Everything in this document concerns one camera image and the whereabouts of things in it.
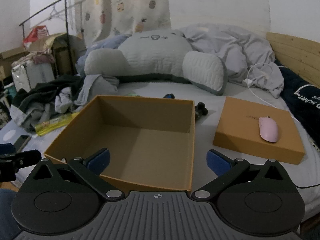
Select grey garment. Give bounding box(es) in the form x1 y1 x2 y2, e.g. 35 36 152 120
74 74 120 107

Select white clothes hanger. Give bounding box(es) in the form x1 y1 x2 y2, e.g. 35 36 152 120
48 3 67 22

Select blue blanket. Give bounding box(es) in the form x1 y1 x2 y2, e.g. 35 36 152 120
76 33 133 76

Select white charging cable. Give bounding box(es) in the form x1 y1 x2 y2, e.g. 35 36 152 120
246 63 297 111

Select large grey backrest pillow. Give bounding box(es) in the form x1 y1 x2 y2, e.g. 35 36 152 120
84 29 228 96

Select small black object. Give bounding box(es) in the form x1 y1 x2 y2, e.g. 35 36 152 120
195 101 209 119

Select black cable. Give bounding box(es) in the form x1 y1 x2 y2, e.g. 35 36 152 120
294 179 320 189

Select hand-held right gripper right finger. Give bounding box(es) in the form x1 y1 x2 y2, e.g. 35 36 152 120
191 149 288 202

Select grey crumpled duvet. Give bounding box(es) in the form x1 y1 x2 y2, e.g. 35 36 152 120
179 23 285 98

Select orange cardboard box lid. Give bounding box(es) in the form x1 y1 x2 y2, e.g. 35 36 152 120
213 96 306 165

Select black clothes rack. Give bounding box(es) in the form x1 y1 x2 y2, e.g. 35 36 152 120
19 0 87 76

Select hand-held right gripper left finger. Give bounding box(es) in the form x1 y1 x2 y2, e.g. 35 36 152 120
33 148 126 201

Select pink computer mouse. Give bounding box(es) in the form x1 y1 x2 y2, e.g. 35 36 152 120
258 116 279 142

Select white power strip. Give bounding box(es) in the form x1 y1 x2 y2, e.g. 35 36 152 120
309 137 320 153

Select pineapple print curtain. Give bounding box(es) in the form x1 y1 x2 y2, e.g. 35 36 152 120
73 0 172 46

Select pink clothes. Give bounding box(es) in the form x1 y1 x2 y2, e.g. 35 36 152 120
27 49 56 65

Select person's blue jeans leg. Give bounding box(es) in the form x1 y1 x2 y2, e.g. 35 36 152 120
0 188 21 240

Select brown cardboard box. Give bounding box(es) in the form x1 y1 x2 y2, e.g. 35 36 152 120
51 33 87 76

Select orange cardboard box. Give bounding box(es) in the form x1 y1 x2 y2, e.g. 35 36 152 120
44 95 195 193

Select white suitcase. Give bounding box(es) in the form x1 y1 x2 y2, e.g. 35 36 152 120
11 59 56 93

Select yellow green snack packet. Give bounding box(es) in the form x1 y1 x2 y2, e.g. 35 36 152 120
35 112 81 137

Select pile of dark clothes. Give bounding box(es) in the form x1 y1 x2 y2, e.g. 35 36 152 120
11 74 85 133

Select red plastic bag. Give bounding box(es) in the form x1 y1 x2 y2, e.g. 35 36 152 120
23 25 51 51

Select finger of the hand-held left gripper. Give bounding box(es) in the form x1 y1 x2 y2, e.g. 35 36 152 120
0 143 14 155
14 149 42 167

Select wooden headboard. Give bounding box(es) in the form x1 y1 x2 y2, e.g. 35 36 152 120
266 32 320 88

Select navy cloth with white print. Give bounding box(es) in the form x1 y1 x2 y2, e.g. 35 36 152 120
274 59 320 146

